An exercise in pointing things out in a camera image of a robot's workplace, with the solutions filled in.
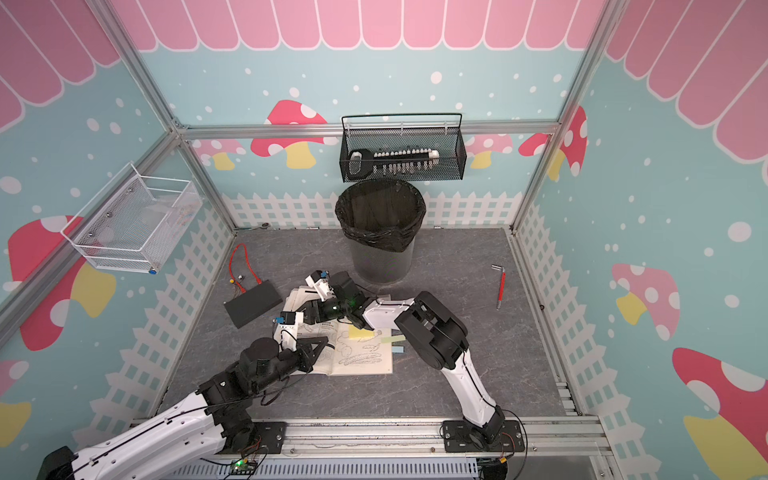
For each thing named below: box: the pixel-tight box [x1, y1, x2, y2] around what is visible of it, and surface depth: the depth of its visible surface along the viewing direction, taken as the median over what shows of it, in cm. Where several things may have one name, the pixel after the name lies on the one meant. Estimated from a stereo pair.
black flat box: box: [223, 279, 283, 329], surface depth 100 cm
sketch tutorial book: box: [293, 320, 393, 375], surface depth 89 cm
